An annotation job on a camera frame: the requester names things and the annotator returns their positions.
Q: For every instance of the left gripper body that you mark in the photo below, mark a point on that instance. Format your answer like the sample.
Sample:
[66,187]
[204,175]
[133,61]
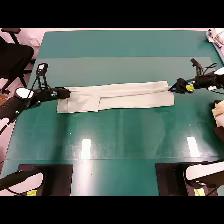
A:
[60,93]

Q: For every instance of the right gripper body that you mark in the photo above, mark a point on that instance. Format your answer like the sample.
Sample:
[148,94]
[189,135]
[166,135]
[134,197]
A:
[184,86]

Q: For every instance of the white T-shirt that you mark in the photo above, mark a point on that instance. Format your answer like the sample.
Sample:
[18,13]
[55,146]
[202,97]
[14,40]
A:
[126,96]

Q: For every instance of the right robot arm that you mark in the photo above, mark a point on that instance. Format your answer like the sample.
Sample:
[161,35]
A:
[210,80]

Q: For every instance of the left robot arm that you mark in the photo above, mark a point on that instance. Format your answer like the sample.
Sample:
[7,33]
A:
[20,103]

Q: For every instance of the beige garment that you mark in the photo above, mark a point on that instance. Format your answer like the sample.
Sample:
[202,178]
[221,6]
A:
[219,113]

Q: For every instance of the black office chair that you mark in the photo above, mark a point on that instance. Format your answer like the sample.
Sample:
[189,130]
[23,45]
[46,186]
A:
[15,56]

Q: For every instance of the white patterned garment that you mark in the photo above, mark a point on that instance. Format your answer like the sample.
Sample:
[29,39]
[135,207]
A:
[216,36]

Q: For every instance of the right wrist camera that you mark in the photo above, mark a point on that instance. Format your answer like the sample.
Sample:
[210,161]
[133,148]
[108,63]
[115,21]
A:
[197,66]

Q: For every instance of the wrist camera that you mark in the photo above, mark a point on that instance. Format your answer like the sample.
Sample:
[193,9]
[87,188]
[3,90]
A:
[197,66]
[41,75]

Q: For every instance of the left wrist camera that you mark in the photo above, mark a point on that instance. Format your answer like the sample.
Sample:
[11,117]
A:
[41,75]

